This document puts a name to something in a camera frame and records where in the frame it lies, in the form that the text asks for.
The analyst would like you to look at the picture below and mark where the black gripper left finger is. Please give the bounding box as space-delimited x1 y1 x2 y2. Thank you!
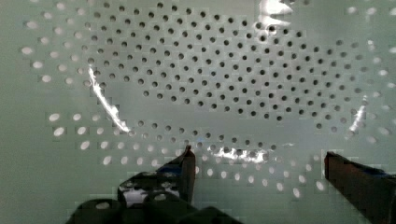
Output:
118 145 196 207

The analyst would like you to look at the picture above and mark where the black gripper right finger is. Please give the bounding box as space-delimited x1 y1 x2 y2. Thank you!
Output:
324 151 396 224

